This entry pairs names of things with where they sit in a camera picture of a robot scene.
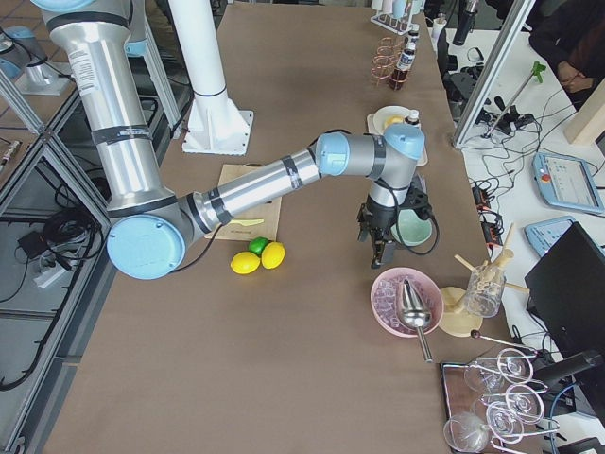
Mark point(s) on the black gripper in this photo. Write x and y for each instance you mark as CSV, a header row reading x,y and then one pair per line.
x,y
378,218

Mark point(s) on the tea bottle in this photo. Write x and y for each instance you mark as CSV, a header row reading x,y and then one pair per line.
x,y
412,37
400,72
413,118

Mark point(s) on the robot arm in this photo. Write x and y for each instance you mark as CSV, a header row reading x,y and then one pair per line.
x,y
152,228

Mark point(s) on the black glass tray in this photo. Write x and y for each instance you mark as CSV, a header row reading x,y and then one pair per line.
x,y
457,395

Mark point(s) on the green bowl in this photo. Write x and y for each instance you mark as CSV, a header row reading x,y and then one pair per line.
x,y
410,230

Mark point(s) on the pink bowl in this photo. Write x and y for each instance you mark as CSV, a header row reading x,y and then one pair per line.
x,y
385,290

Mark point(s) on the white plate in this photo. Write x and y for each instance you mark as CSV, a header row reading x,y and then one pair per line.
x,y
376,120

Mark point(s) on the metal ice scoop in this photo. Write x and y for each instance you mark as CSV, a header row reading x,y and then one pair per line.
x,y
413,314

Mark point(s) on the donut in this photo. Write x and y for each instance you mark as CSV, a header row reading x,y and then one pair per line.
x,y
395,119

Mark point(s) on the yellow lemon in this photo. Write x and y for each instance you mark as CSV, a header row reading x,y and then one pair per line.
x,y
245,263
273,255

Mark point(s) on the wooden cutting board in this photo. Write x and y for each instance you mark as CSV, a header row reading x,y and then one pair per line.
x,y
269,211

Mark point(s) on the green lime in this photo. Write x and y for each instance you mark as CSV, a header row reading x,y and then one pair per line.
x,y
258,244

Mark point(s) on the wooden mug tree stand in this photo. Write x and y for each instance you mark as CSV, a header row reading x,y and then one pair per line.
x,y
456,320

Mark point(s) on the yellow plastic knife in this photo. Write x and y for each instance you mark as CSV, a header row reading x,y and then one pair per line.
x,y
246,222

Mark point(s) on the glass jar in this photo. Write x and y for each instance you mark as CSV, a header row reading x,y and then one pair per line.
x,y
483,295

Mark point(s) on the blue teach pendant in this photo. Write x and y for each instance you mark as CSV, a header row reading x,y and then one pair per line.
x,y
565,182
541,236

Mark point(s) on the cocktail glass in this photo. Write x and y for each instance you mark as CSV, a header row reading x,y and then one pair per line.
x,y
521,400
504,423
491,374
466,432

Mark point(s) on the white cup rack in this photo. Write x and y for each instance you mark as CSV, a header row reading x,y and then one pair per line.
x,y
393,15

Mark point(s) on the black monitor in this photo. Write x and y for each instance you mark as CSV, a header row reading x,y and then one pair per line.
x,y
567,292

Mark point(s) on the copper wire bottle rack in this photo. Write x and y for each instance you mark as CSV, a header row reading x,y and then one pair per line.
x,y
385,58

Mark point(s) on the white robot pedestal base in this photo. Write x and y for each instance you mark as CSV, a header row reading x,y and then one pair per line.
x,y
215,124

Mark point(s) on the aluminium frame post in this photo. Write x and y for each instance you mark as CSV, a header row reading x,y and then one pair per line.
x,y
501,48

